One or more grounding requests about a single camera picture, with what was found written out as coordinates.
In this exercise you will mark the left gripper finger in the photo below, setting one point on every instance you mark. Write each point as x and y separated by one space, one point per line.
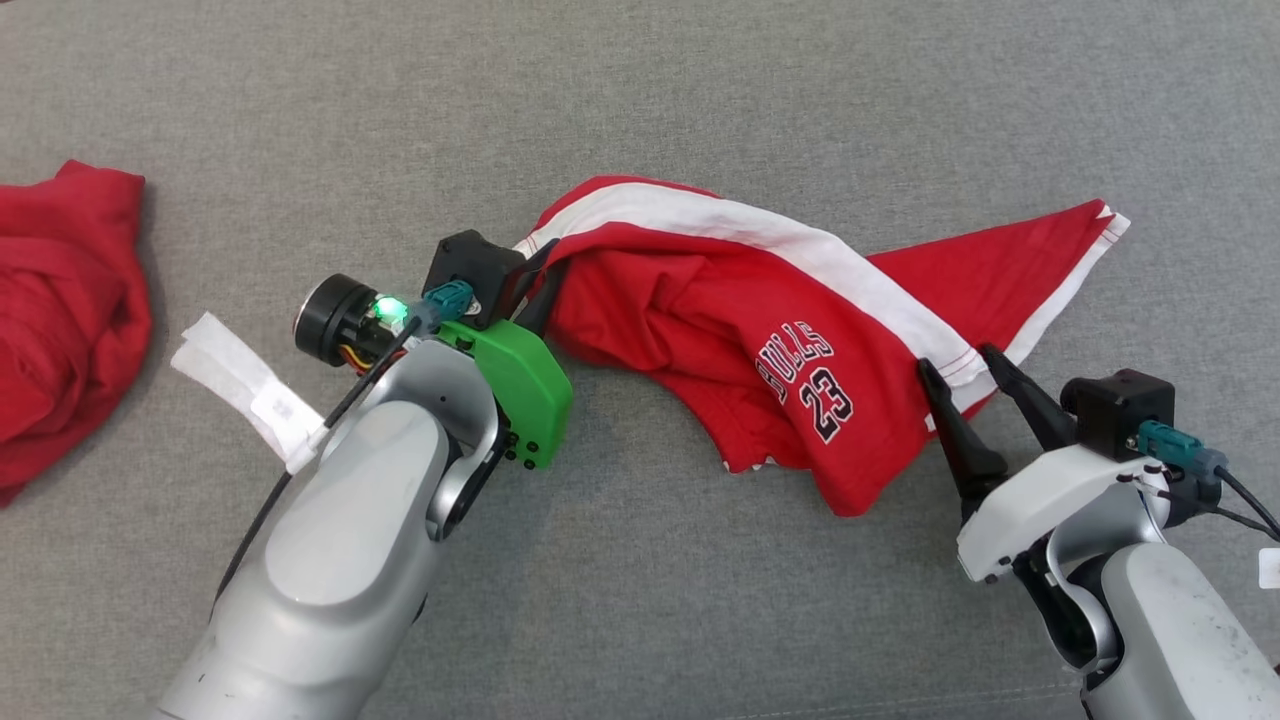
543 300
535 265

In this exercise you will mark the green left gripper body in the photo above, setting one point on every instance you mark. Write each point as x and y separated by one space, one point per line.
520 390

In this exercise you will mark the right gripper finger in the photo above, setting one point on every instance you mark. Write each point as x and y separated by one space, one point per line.
960 430
1030 400

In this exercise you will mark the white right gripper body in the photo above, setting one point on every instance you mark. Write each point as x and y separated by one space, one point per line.
1040 490

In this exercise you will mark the red white Bulls 23 jersey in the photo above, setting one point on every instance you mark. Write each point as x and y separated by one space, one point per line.
700 330

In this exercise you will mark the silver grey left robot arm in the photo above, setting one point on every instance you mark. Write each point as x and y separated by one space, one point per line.
330 560

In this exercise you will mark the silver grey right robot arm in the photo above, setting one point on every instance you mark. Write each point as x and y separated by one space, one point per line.
1170 640

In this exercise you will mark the plain red garment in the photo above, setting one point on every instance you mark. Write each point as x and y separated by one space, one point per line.
60 320

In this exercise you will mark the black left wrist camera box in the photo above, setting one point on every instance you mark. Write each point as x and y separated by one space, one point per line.
470 262

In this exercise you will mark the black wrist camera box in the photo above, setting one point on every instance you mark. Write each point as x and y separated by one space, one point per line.
1115 410
470 262

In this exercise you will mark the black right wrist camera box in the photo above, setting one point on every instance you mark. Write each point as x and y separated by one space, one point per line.
1115 410

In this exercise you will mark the teal left camera connector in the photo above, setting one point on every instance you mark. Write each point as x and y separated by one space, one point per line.
448 300

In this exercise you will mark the teal camera connector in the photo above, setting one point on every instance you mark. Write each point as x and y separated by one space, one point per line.
1175 445
448 300

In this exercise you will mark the teal right camera connector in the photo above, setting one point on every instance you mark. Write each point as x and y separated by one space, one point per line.
1175 445

